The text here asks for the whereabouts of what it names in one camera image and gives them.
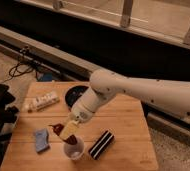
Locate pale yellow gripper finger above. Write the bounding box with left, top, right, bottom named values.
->
left=60, top=120, right=79, bottom=140

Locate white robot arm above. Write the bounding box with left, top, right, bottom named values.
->
left=59, top=69, right=190, bottom=140

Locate white ceramic cup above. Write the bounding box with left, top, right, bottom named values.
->
left=63, top=137, right=85, bottom=160

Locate dark blue ceramic bowl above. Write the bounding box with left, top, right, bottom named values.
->
left=65, top=85, right=88, bottom=108

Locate blue sponge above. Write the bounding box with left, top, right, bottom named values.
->
left=33, top=129, right=50, bottom=153

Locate black white striped box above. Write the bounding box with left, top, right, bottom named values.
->
left=88, top=130, right=114, bottom=160

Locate blue object on floor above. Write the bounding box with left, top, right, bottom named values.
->
left=38, top=73, right=53, bottom=82

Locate black cable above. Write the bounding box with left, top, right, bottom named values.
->
left=2, top=49, right=42, bottom=83

